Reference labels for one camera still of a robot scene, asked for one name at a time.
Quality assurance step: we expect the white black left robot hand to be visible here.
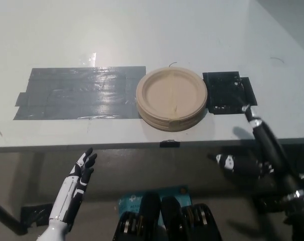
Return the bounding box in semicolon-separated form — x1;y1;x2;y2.
48;147;97;224

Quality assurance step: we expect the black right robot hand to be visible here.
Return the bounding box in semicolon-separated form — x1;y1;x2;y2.
208;104;304;199

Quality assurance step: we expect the round wooden plate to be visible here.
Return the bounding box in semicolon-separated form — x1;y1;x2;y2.
136;67;208;132

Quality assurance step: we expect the black floor tape patch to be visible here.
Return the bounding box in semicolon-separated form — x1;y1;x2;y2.
21;202;53;228

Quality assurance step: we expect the teal label box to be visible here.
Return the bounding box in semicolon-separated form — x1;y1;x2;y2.
118;185;192;221

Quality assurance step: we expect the black table leg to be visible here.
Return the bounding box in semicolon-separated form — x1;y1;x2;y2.
0;197;27;234

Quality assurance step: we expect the small black tape piece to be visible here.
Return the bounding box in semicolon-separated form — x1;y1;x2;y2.
159;139;180;148

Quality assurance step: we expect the clear shiny tape strip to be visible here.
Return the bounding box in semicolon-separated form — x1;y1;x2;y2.
77;51;97;67

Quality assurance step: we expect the grey duct tape patch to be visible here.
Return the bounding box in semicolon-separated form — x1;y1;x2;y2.
13;65;147;122

